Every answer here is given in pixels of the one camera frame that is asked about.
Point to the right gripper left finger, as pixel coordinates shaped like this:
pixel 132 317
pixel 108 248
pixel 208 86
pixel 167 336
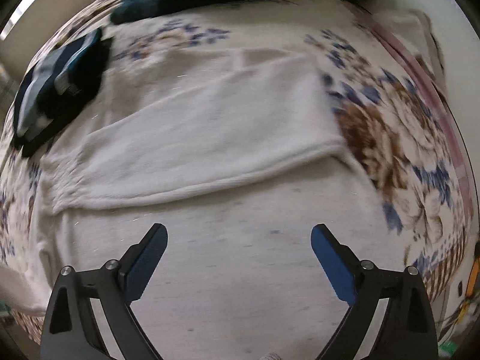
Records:
pixel 70 329

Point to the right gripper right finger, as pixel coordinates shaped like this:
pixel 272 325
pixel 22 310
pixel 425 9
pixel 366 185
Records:
pixel 407 330

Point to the white knit sweater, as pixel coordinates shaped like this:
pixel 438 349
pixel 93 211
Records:
pixel 238 154

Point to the floral bed blanket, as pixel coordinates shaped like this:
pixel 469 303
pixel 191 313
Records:
pixel 389 109

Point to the navy striped folded sweater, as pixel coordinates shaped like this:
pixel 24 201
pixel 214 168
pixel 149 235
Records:
pixel 56 89

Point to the beige folded cloth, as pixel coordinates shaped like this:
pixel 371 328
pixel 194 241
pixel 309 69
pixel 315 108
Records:
pixel 413 28

